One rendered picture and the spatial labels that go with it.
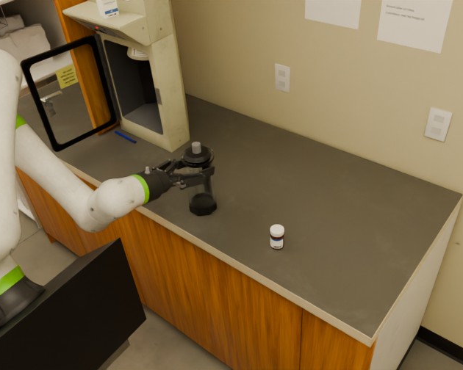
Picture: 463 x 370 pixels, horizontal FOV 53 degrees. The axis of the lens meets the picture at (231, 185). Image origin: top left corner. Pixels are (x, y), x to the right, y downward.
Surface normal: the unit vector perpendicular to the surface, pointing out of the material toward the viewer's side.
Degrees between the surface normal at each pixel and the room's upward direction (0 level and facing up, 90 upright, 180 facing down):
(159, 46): 90
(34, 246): 0
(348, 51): 90
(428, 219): 0
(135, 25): 90
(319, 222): 0
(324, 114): 90
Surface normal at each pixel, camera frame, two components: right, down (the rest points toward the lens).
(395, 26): -0.63, 0.53
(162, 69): 0.77, 0.37
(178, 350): -0.07, -0.77
